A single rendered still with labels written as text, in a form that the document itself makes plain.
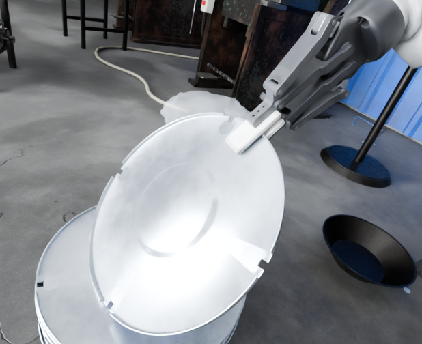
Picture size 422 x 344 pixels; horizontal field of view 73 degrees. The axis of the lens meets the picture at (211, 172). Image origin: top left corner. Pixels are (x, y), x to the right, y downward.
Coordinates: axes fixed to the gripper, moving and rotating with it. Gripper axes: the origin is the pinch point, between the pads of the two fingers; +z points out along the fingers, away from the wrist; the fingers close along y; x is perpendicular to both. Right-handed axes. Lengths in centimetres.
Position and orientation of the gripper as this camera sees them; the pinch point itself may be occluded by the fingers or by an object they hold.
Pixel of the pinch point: (254, 132)
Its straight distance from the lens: 36.8
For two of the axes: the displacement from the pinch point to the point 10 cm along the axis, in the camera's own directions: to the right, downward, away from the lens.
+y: -4.8, -4.5, -7.5
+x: 4.8, 5.8, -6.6
